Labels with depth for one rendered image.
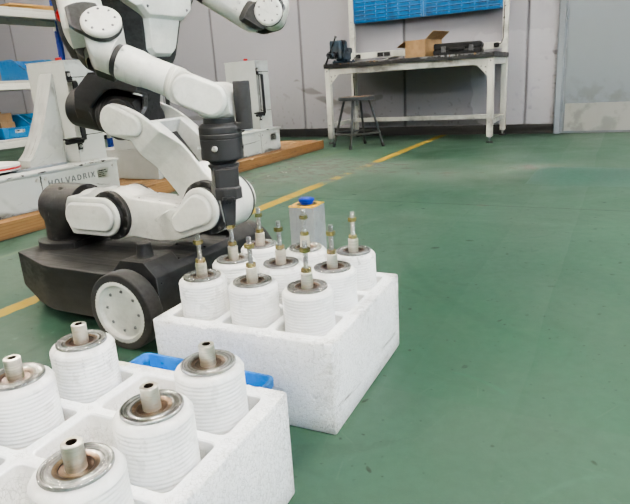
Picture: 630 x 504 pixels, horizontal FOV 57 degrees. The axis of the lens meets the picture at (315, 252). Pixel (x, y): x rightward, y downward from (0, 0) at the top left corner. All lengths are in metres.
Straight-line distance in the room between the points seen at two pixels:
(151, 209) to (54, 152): 1.85
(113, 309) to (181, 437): 0.85
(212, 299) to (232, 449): 0.45
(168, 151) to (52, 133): 1.94
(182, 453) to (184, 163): 0.96
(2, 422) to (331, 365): 0.50
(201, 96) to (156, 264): 0.50
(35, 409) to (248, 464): 0.29
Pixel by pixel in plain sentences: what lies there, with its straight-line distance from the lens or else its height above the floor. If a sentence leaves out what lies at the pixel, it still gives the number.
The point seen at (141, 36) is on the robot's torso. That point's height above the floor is 0.75.
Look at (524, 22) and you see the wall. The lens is 6.07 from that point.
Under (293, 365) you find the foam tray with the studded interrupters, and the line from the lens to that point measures 1.06.
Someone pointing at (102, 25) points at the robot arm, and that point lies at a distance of 1.27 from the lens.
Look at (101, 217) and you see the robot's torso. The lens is 1.74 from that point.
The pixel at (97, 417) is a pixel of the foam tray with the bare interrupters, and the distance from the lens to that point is 0.91.
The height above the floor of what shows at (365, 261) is 0.24.
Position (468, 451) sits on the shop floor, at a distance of 1.07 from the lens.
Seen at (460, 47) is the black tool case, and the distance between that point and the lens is 5.55.
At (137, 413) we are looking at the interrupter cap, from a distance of 0.74.
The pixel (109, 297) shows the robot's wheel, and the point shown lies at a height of 0.13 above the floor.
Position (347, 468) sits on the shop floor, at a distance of 1.02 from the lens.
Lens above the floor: 0.62
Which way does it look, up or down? 16 degrees down
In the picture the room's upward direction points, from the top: 4 degrees counter-clockwise
